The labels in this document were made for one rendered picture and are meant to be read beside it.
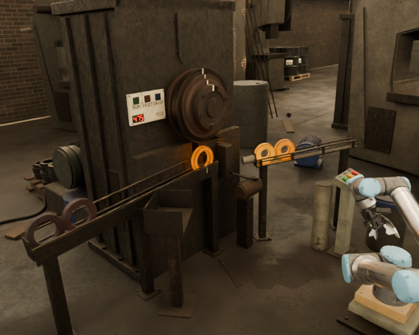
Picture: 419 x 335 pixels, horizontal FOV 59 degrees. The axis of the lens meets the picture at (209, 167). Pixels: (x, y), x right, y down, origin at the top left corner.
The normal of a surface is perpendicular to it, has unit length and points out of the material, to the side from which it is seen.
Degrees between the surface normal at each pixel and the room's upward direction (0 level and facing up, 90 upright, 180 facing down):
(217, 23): 90
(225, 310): 0
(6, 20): 90
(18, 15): 90
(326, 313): 0
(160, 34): 90
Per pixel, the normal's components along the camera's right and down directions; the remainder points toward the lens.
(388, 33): -0.84, 0.21
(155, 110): 0.72, 0.22
